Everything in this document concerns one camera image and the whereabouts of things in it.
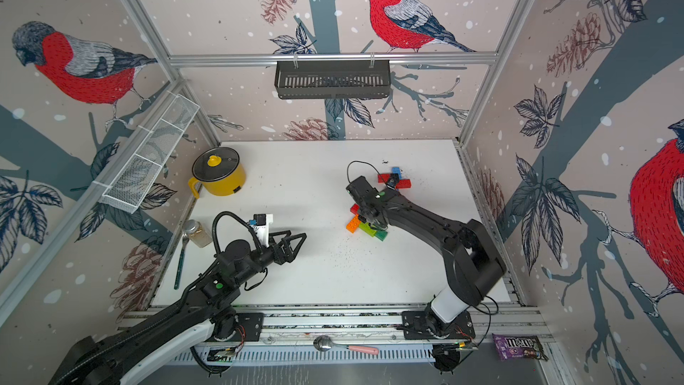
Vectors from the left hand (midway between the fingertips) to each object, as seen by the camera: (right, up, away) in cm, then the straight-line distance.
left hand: (301, 231), depth 77 cm
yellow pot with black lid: (-38, +17, +27) cm, 50 cm away
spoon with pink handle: (+7, -30, -5) cm, 31 cm away
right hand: (+22, +5, +12) cm, 26 cm away
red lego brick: (+37, +12, +30) cm, 49 cm away
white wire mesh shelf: (-53, +13, +3) cm, 55 cm away
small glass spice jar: (-35, -2, +7) cm, 36 cm away
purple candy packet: (+57, -28, -8) cm, 64 cm away
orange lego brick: (+16, -1, +15) cm, 22 cm away
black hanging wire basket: (+8, +55, +29) cm, 63 cm away
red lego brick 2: (+16, +3, +20) cm, 26 cm away
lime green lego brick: (+20, -2, +13) cm, 24 cm away
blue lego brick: (+34, +17, +30) cm, 49 cm away
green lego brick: (+25, -5, +14) cm, 29 cm away
